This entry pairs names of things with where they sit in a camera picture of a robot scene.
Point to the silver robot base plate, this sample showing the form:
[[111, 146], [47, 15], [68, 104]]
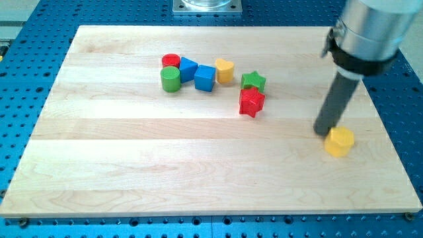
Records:
[[207, 7]]

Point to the red cylinder block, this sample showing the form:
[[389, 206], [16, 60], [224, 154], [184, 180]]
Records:
[[171, 60]]

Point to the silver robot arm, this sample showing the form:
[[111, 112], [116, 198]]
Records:
[[364, 42]]

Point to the black clamp collar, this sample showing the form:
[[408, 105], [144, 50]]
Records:
[[352, 64]]

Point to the green star block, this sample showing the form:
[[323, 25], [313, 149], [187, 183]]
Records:
[[253, 79]]

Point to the blue cube block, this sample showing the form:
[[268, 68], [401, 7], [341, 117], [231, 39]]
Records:
[[204, 78]]

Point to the red star block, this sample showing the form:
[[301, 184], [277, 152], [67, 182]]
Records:
[[251, 101]]

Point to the yellow hexagon block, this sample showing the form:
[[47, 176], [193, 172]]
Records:
[[339, 141]]

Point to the blue triangle block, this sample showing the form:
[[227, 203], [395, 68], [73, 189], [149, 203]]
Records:
[[187, 69]]

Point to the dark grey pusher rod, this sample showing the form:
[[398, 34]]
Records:
[[337, 98]]

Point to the light wooden board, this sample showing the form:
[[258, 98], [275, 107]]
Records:
[[111, 142]]

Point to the green cylinder block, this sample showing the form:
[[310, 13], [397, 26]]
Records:
[[170, 79]]

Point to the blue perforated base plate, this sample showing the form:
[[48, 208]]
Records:
[[45, 33]]

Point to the yellow heart block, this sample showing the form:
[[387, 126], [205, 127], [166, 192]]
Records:
[[224, 70]]

